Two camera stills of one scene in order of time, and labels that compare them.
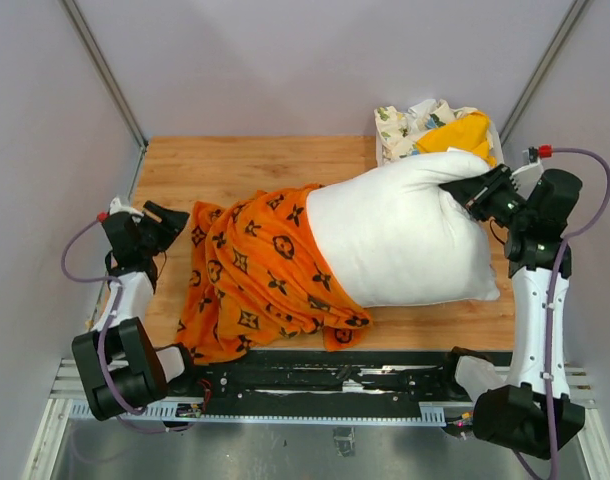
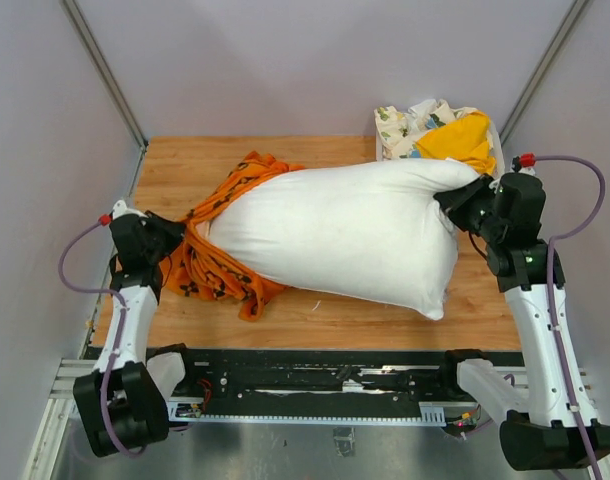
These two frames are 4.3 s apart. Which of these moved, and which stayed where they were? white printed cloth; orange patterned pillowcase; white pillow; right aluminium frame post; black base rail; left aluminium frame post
Moved: white pillow; orange patterned pillowcase
Stayed: left aluminium frame post; white printed cloth; right aluminium frame post; black base rail
